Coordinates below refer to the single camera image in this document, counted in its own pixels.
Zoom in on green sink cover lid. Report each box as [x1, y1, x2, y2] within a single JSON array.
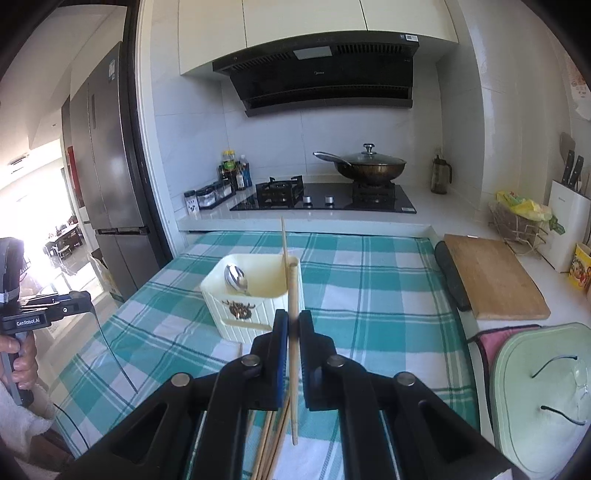
[[490, 323, 590, 479]]

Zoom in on cream upper cabinet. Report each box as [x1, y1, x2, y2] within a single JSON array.
[[178, 1, 459, 75]]

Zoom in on person's left hand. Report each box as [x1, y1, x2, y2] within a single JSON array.
[[0, 332, 38, 390]]

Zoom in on black range hood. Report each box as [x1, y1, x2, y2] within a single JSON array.
[[212, 31, 420, 117]]

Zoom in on wooden cutting board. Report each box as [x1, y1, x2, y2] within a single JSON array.
[[444, 234, 551, 321]]

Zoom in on bamboo chopstick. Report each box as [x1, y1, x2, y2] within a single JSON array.
[[280, 217, 288, 273], [262, 396, 291, 480], [250, 411, 276, 480], [245, 410, 256, 437], [287, 262, 300, 446], [264, 402, 291, 480]]

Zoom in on black rolled mat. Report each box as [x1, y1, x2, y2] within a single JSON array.
[[434, 241, 472, 312]]

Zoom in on wire basket with bags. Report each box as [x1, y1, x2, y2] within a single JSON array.
[[488, 191, 566, 255]]

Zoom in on yellow snack packet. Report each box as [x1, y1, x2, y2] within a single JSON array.
[[568, 243, 591, 292]]

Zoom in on dark glass jar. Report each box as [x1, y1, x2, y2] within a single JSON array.
[[431, 155, 453, 195]]

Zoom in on white knife block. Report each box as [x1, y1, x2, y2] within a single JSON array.
[[537, 132, 591, 273]]

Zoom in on black wok with lid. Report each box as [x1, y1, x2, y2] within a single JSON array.
[[312, 143, 407, 186]]

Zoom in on black gas stove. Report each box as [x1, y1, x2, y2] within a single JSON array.
[[230, 176, 417, 214]]

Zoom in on steel refrigerator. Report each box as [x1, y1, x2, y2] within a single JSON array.
[[69, 43, 170, 300]]

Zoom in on sauce bottles group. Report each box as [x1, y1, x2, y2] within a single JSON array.
[[218, 150, 252, 191]]

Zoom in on cream ribbed utensil holder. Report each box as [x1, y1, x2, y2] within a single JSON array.
[[200, 254, 300, 344]]

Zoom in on pink cloth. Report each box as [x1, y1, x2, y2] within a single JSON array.
[[468, 324, 541, 381]]

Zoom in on teal plaid tablecloth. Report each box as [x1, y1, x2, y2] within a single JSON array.
[[60, 233, 480, 479]]

